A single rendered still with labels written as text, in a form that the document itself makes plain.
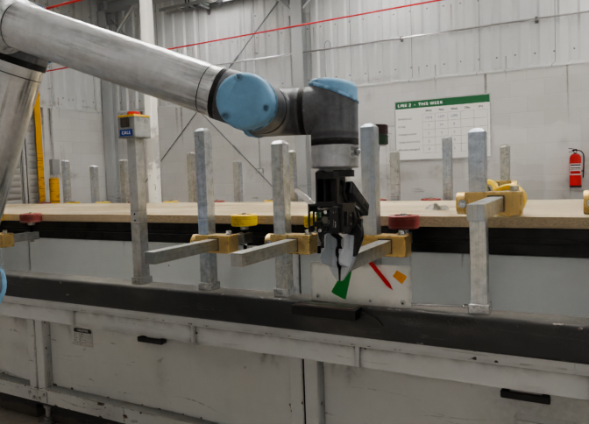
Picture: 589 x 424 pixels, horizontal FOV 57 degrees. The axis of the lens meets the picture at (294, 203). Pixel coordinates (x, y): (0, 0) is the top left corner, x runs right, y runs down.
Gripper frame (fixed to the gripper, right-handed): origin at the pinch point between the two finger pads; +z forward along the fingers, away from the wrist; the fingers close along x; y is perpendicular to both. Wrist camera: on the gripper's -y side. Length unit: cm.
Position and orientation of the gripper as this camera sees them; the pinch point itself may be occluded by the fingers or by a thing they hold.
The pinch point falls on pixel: (342, 273)
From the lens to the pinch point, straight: 105.8
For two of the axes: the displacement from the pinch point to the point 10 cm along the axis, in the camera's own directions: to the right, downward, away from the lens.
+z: 0.2, 10.0, 0.3
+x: 8.8, 0.0, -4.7
